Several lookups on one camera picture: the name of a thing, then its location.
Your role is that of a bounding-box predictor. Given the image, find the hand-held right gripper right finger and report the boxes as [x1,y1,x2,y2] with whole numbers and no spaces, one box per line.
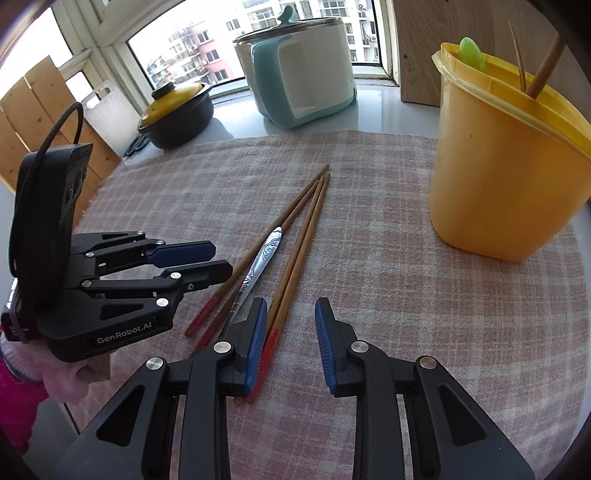
[315,298,536,480]

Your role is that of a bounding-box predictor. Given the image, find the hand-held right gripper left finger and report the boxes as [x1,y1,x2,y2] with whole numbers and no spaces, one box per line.
[60,296,269,480]

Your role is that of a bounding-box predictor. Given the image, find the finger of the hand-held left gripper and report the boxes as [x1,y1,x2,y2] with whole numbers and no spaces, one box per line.
[71,231,216,278]
[69,260,234,324]

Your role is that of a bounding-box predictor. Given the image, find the metal spoon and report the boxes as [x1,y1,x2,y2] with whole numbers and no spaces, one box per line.
[217,226,283,340]

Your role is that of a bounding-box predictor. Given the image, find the yellow plastic container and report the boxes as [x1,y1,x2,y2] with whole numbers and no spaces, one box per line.
[428,41,591,264]

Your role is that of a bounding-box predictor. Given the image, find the green plastic spoon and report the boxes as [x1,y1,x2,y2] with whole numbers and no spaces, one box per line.
[458,37,488,75]

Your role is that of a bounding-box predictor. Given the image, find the chopsticks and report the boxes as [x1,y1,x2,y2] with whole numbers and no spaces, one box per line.
[526,34,566,100]

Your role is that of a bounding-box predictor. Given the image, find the person's left hand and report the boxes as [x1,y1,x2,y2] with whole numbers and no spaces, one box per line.
[41,346,113,402]

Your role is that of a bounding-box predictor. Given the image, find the wooden slat board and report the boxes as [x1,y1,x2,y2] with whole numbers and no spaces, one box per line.
[0,54,123,195]

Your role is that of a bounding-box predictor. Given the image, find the black clay pot yellow lid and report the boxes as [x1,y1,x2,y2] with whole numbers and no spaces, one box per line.
[137,80,215,150]

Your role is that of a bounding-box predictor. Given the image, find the white cutting board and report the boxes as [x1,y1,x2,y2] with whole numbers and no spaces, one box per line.
[83,79,144,160]

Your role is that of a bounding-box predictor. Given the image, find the pink checkered cloth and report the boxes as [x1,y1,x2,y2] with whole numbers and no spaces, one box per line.
[69,129,591,480]

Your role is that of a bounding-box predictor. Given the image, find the apartment buildings outside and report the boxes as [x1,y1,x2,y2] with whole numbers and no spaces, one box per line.
[129,0,384,88]

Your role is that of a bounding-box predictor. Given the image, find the white teal electric pot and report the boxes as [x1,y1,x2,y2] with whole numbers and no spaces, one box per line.
[232,4,357,129]

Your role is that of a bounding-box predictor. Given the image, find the light wooden board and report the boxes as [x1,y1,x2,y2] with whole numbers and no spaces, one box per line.
[392,0,566,109]

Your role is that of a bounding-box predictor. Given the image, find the black cable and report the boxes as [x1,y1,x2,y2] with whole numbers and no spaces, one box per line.
[34,102,85,158]

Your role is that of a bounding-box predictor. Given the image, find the black handled scissors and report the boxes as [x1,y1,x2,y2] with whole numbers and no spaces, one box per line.
[124,133,151,157]

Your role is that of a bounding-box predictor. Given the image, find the white window frame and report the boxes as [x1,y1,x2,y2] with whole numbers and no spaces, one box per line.
[44,0,402,100]

